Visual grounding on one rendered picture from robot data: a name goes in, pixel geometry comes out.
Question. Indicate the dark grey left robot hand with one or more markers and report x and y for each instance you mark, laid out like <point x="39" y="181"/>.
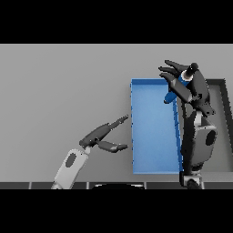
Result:
<point x="98" y="135"/>

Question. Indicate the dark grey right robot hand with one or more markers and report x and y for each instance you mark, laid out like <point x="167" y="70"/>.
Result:
<point x="197" y="88"/>

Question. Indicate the blue pipe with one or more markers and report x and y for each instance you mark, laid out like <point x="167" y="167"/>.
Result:
<point x="182" y="82"/>

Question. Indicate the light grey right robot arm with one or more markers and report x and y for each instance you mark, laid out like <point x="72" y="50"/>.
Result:
<point x="198" y="142"/>

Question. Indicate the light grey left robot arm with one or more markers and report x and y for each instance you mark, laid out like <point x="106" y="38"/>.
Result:
<point x="70" y="167"/>

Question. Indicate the dark grey bin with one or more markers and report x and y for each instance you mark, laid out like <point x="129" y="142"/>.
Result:
<point x="223" y="121"/>

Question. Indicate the blue bin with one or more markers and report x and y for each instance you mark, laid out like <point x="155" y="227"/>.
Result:
<point x="153" y="127"/>

